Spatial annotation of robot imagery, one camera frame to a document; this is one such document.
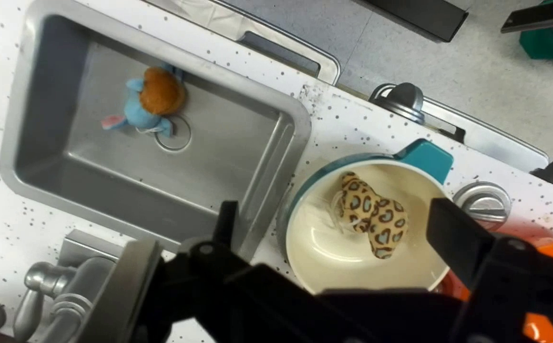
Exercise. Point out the grey stove knob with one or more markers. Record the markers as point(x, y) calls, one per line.
point(484, 202)

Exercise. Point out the blue and brown plush toy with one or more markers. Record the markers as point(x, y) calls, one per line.
point(156, 96)

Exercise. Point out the teal plastic object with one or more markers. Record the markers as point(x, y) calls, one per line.
point(550, 38)

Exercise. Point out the grey toy sink basin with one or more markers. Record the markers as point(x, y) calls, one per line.
point(98, 164)

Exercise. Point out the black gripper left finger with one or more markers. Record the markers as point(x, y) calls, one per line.
point(226, 292)

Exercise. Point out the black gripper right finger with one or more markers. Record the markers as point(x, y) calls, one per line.
point(512, 273)

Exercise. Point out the grey toy faucet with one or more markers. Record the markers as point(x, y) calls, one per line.
point(49, 278)

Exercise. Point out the leopard print plush toy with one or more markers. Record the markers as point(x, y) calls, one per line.
point(373, 212)

